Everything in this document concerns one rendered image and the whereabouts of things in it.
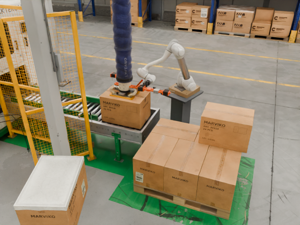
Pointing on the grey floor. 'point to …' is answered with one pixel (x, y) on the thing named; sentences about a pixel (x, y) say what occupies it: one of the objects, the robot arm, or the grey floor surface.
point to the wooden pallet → (222, 213)
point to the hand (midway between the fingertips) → (142, 88)
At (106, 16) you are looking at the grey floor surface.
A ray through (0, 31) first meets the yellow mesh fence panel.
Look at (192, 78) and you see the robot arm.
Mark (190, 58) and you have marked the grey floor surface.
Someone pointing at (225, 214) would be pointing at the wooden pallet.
